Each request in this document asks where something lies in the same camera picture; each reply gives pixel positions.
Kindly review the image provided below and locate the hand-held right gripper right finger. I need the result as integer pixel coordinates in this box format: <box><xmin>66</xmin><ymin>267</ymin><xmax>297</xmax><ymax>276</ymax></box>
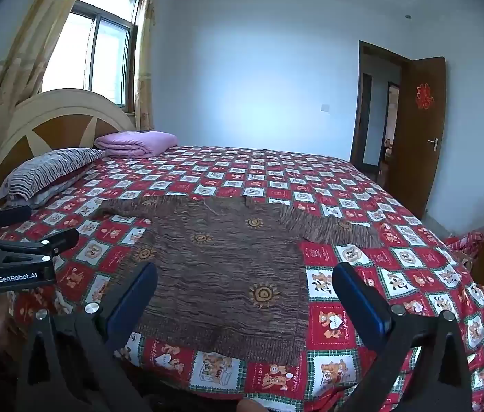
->
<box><xmin>332</xmin><ymin>262</ymin><xmax>474</xmax><ymax>412</ymax></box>

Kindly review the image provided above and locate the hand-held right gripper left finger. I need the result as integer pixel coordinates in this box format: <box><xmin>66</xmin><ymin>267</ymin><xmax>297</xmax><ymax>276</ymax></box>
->
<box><xmin>23</xmin><ymin>262</ymin><xmax>159</xmax><ymax>412</ymax></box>

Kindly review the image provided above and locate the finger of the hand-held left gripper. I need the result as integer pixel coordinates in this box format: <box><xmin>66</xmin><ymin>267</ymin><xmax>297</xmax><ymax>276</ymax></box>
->
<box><xmin>0</xmin><ymin>205</ymin><xmax>32</xmax><ymax>229</ymax></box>
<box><xmin>0</xmin><ymin>227</ymin><xmax>80</xmax><ymax>272</ymax></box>

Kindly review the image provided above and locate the brown knitted sweater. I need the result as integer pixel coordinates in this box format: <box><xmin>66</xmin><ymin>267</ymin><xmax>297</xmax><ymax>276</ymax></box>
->
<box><xmin>96</xmin><ymin>195</ymin><xmax>384</xmax><ymax>365</ymax></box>

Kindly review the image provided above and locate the pale patterned pillow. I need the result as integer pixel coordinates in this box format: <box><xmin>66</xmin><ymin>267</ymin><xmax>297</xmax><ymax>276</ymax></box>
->
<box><xmin>8</xmin><ymin>167</ymin><xmax>97</xmax><ymax>209</ymax></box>

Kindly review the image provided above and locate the striped pillow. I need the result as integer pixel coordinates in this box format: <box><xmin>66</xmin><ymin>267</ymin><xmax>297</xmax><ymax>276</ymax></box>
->
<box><xmin>0</xmin><ymin>147</ymin><xmax>107</xmax><ymax>204</ymax></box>

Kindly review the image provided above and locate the cream and brown headboard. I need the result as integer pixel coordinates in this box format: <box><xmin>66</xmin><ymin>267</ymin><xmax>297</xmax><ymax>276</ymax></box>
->
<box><xmin>0</xmin><ymin>88</ymin><xmax>140</xmax><ymax>211</ymax></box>

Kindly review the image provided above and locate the red checkered printed bedsheet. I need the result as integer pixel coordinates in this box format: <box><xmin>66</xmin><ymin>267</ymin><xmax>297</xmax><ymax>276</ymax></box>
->
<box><xmin>0</xmin><ymin>144</ymin><xmax>484</xmax><ymax>412</ymax></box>

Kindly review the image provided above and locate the red patterned bag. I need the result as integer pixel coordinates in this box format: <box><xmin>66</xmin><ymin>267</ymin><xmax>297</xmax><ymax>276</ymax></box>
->
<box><xmin>443</xmin><ymin>229</ymin><xmax>484</xmax><ymax>271</ymax></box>

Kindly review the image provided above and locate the folded pink blanket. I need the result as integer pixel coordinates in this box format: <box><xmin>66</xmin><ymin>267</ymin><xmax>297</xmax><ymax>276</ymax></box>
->
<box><xmin>94</xmin><ymin>131</ymin><xmax>179</xmax><ymax>158</ymax></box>

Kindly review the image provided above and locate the brown wooden door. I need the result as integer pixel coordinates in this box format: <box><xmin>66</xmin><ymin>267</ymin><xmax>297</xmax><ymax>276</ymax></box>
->
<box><xmin>383</xmin><ymin>57</ymin><xmax>446</xmax><ymax>219</ymax></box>

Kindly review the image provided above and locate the wide yellow curtain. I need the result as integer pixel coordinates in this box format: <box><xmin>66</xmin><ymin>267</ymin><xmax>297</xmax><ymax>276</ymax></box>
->
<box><xmin>0</xmin><ymin>0</ymin><xmax>94</xmax><ymax>134</ymax></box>

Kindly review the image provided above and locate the narrow yellow curtain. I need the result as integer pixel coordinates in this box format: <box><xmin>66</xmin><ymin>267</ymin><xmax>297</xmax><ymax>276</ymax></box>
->
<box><xmin>132</xmin><ymin>0</ymin><xmax>159</xmax><ymax>134</ymax></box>

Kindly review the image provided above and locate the window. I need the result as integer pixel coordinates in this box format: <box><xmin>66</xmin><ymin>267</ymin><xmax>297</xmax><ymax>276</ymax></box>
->
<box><xmin>42</xmin><ymin>0</ymin><xmax>146</xmax><ymax>110</ymax></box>

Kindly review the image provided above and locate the red door decoration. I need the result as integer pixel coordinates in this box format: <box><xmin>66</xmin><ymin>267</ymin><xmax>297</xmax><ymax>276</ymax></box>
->
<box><xmin>415</xmin><ymin>81</ymin><xmax>435</xmax><ymax>110</ymax></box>

